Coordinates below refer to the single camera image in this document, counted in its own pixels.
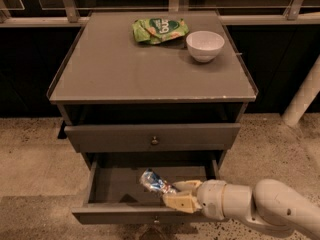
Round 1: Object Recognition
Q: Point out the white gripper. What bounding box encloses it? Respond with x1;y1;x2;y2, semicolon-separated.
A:
162;180;226;221

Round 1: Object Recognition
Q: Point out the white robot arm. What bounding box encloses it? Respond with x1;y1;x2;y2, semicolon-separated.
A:
163;179;320;240

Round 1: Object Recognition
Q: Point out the grey top drawer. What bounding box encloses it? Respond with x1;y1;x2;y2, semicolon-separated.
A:
65;123;240;153

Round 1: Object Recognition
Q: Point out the metal railing frame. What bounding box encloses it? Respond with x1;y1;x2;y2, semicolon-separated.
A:
0;0;320;27

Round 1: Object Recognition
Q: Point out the green snack bag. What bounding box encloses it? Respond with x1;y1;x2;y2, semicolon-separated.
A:
132;18;189;45

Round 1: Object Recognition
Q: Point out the grey drawer cabinet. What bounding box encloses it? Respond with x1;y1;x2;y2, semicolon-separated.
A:
48;12;257;163

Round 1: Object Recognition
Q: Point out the brass middle drawer knob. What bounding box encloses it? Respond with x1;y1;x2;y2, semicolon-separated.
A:
153;216;161;225

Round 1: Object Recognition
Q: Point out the grey open middle drawer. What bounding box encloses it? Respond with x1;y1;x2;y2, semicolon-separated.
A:
72;156;220;225

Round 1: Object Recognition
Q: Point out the brass top drawer knob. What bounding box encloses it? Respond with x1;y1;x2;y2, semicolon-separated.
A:
151;136;159;146

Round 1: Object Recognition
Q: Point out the brass drawer knob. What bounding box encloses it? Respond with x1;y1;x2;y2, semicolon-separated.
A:
153;216;161;225
151;136;159;146

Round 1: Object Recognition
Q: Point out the white bowl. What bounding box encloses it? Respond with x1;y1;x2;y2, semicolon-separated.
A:
186;31;225;63

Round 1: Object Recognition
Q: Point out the silver blue redbull can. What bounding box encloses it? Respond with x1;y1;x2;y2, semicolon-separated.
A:
140;169;179;195

